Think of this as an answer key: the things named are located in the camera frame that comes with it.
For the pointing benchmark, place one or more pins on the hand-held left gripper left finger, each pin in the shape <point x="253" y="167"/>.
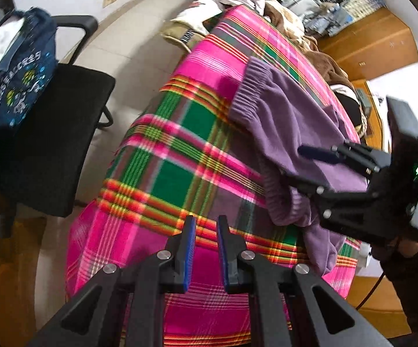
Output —
<point x="189" y="253"/>

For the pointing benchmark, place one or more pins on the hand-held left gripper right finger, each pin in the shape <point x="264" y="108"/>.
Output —
<point x="223" y="253"/>

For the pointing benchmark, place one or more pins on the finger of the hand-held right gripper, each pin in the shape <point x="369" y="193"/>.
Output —
<point x="357" y="155"/>
<point x="339" y="206"/>

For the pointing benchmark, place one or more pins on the purple fleece pants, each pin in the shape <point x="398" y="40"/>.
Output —
<point x="296" y="123"/>

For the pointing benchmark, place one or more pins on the person's right hand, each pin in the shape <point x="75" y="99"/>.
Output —
<point x="408" y="248"/>

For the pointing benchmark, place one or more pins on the black cushion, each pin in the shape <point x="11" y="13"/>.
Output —
<point x="350" y="110"/>

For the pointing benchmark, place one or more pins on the grey electronic device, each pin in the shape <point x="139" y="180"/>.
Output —
<point x="364" y="101"/>

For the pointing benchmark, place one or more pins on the pink green plaid blanket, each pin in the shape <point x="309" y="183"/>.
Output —
<point x="180" y="173"/>

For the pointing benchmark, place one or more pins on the brown fleece blanket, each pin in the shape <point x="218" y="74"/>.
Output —
<point x="324" y="65"/>

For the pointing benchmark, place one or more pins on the wooden wardrobe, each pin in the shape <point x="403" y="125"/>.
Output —
<point x="375" y="47"/>

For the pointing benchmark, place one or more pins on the blue patterned curtain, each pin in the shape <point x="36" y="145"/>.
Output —
<point x="364" y="1"/>

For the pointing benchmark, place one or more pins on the black office chair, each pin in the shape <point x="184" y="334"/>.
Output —
<point x="49" y="144"/>

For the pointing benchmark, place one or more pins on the white printed pillow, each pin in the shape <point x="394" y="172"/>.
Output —
<point x="198" y="14"/>

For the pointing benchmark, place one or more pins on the beige cushion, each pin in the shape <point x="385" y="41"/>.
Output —
<point x="180" y="34"/>

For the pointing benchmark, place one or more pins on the navy printed cloth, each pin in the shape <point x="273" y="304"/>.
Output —
<point x="21" y="72"/>

